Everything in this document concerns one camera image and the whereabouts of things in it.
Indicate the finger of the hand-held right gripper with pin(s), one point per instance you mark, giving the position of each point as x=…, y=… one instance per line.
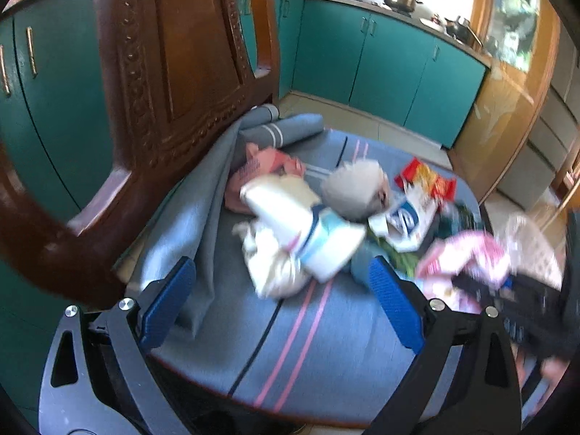
x=498, y=290

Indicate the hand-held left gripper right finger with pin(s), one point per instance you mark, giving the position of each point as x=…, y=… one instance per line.
x=394, y=303

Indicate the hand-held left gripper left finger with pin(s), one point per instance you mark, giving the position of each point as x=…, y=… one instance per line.
x=167, y=301

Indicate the white plastic mesh basket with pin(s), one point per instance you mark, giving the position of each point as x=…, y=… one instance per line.
x=534, y=249

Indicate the pink white packet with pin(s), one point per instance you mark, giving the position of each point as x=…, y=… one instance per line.
x=453, y=253

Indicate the dark green snack packet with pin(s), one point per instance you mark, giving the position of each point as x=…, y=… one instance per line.
x=462, y=220

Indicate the white box with blue print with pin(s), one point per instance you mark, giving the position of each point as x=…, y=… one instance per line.
x=403, y=222

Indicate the blue striped tablecloth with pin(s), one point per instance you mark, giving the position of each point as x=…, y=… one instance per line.
x=290, y=349

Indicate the red snack packet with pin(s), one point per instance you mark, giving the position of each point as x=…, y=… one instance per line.
x=426, y=179

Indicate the pink plastic bag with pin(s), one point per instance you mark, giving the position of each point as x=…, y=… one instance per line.
x=267, y=163

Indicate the wooden partition with glass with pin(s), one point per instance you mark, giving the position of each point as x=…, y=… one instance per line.
x=498, y=99

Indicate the teal kitchen cabinets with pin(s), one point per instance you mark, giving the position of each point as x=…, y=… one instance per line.
x=385, y=68

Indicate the dark kettle pan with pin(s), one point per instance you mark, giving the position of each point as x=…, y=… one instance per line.
x=460, y=28

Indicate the carved wooden chair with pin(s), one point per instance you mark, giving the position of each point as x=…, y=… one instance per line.
x=181, y=31

